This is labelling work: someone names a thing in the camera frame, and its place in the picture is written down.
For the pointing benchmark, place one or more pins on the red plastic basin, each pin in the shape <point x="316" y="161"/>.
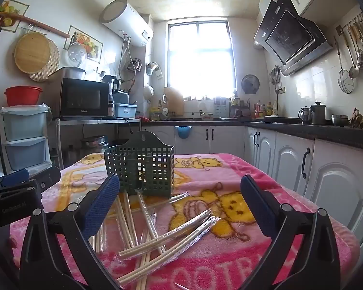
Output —
<point x="22" y="96"/>

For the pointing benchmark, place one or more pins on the steel pot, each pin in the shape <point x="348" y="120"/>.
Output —
<point x="72" y="73"/>

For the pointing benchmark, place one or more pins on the white hanging colander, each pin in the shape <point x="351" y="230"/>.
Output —
<point x="148" y="92"/>

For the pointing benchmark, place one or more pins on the pink printed blanket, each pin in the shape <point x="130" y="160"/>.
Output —
<point x="217" y="175"/>

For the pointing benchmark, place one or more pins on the black microwave oven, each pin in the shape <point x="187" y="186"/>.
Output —
<point x="81" y="98"/>

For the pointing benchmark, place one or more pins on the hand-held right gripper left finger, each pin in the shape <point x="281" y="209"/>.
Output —
<point x="101" y="205"/>

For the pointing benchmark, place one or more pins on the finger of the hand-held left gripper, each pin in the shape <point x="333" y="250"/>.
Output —
<point x="47" y="178"/>
<point x="16" y="176"/>

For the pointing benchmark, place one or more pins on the black range hood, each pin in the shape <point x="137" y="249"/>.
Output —
<point x="290" y="36"/>

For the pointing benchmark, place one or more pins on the blue hanging bin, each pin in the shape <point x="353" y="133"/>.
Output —
<point x="183" y="132"/>

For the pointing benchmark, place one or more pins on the group of condiment bottles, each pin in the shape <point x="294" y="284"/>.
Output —
<point x="264" y="110"/>

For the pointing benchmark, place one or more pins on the white water heater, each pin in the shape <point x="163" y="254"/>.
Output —
<point x="124" y="21"/>

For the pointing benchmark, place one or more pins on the stacked steel pots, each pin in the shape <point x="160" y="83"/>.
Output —
<point x="92" y="145"/>

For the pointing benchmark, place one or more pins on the kitchen window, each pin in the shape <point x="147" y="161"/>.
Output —
<point x="199" y="60"/>

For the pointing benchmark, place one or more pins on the black spice rack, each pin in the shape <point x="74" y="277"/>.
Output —
<point x="239" y="110"/>

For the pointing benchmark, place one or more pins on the bowl of food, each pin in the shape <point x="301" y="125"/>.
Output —
<point x="207" y="115"/>

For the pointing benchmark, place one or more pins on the fruit wall poster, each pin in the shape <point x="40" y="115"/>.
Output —
<point x="7" y="7"/>
<point x="89" y="40"/>

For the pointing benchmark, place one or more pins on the small wall fan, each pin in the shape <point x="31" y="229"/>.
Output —
<point x="250" y="84"/>

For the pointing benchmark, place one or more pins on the black induction cooker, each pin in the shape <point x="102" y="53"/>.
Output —
<point x="282" y="119"/>

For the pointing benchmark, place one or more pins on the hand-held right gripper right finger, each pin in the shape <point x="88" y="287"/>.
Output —
<point x="260" y="205"/>

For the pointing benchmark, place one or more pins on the blue plastic tub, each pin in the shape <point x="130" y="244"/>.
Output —
<point x="125" y="111"/>

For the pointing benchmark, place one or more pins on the round bamboo tray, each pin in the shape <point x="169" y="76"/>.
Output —
<point x="31" y="53"/>

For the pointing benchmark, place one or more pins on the grey storage box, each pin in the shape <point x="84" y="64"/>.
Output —
<point x="122" y="97"/>

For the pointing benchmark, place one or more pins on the metal shelf table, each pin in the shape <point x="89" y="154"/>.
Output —
<point x="109" y="121"/>

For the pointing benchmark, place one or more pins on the white plastic food cover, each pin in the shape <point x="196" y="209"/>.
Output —
<point x="76" y="55"/>

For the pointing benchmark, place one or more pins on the steel bowl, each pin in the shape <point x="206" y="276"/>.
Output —
<point x="339" y="120"/>

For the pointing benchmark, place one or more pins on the round bamboo mat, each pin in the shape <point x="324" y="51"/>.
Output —
<point x="53" y="63"/>

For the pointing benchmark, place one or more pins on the green plastic utensil basket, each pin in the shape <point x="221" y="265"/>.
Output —
<point x="157" y="169"/>

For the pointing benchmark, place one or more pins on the ginger roots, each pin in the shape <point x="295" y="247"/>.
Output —
<point x="361" y="119"/>

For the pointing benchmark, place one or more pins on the wooden cutting board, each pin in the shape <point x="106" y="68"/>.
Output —
<point x="174" y="101"/>

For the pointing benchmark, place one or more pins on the black kitchen countertop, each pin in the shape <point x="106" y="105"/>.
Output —
<point x="320" y="130"/>

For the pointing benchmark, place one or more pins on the white kitchen base cabinets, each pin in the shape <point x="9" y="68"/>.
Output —
<point x="227" y="142"/>

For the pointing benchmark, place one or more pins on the bunch of chopsticks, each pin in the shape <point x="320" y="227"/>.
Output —
<point x="169" y="234"/>

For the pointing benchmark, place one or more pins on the black blender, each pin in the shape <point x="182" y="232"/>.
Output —
<point x="110" y="87"/>

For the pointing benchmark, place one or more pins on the small hanging utensils bunch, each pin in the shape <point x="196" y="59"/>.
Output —
<point x="275" y="77"/>

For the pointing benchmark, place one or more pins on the wooden rolling pin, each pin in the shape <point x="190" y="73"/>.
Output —
<point x="42" y="25"/>

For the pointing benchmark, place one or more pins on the sink faucet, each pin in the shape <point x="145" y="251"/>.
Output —
<point x="163" y="99"/>

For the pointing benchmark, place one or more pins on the dark metal kettle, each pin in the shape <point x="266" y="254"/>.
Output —
<point x="317" y="114"/>

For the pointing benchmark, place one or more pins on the blue plastic drawer tower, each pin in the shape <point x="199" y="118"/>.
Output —
<point x="24" y="123"/>

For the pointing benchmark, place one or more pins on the hanging utensil holder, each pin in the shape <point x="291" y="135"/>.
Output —
<point x="151" y="68"/>

